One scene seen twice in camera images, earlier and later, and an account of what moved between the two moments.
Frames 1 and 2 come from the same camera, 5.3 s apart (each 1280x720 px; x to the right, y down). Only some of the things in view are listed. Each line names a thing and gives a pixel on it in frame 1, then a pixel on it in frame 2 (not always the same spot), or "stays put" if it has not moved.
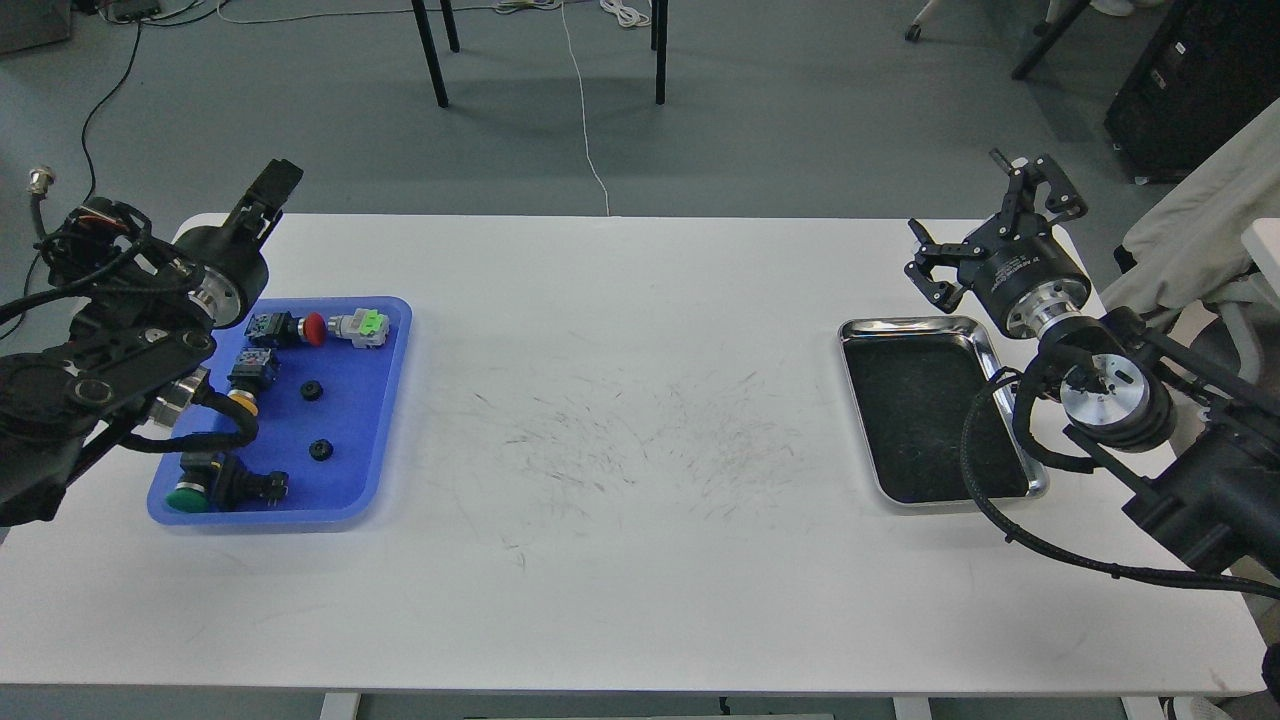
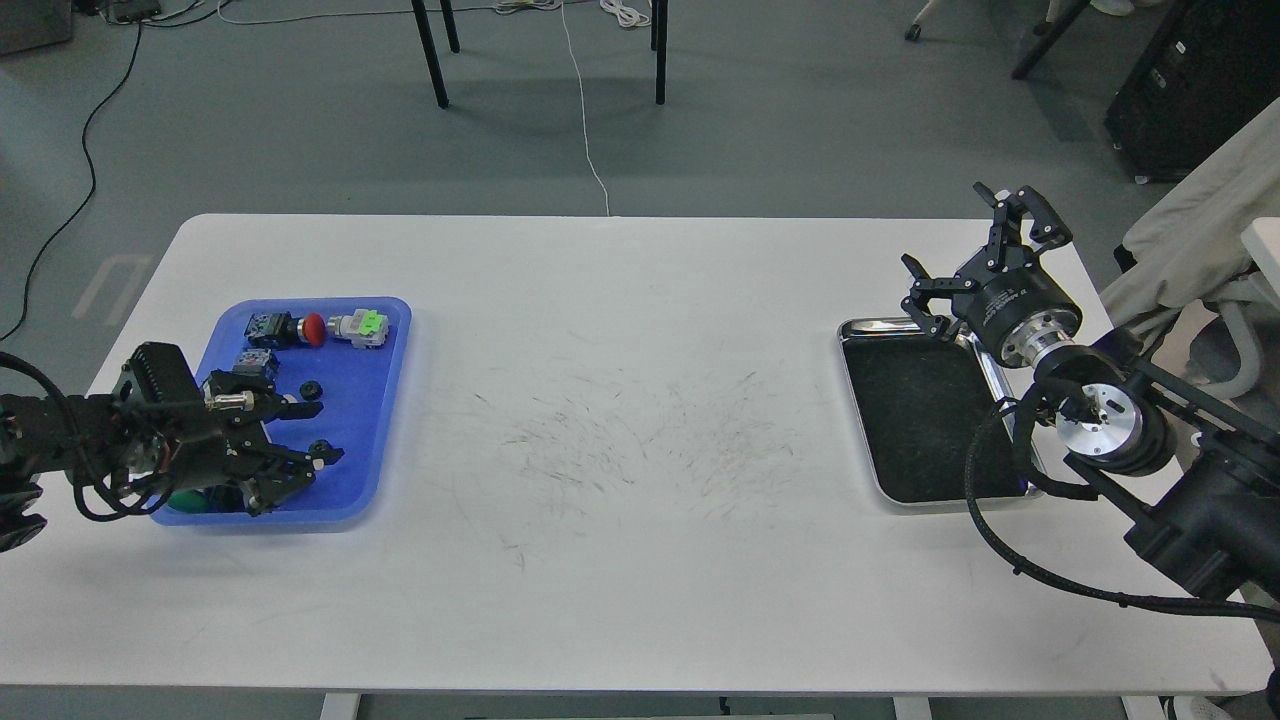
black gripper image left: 234,270 → 202,436
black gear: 321,449 stays put
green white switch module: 366,328 stays put
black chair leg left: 429,47 stays put
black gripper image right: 1019,267 → 1020,310
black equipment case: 1208,68 stays put
